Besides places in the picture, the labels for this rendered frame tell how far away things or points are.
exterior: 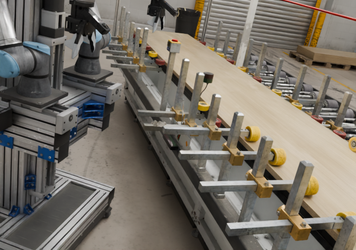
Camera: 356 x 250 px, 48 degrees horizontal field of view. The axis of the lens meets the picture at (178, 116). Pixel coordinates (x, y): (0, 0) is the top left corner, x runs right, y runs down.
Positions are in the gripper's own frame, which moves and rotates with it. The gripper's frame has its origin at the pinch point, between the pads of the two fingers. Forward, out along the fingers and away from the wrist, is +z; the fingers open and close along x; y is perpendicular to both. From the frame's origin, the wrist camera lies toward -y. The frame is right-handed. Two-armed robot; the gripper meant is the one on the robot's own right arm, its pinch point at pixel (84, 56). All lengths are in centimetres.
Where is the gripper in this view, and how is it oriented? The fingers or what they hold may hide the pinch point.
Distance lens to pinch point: 157.7
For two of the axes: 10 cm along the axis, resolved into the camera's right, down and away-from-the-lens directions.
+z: -1.7, 9.2, 3.6
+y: -9.4, -2.6, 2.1
